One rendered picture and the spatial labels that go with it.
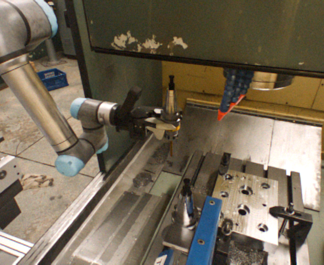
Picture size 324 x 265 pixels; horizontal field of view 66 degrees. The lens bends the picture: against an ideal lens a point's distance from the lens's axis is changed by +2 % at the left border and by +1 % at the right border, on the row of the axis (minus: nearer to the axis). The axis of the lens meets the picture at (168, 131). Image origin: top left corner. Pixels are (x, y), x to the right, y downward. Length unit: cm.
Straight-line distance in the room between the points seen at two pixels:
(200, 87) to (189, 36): 150
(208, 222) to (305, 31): 44
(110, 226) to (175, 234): 68
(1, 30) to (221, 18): 57
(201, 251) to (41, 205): 204
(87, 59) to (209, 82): 93
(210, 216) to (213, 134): 113
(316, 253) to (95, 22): 131
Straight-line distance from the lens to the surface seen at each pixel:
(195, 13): 27
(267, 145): 168
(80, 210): 121
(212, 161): 125
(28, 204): 253
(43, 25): 82
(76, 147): 78
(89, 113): 82
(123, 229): 118
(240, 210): 97
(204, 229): 58
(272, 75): 54
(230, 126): 172
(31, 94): 74
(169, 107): 68
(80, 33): 104
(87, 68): 107
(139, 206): 128
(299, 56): 27
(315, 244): 144
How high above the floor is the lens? 170
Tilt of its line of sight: 33 degrees down
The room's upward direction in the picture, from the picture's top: straight up
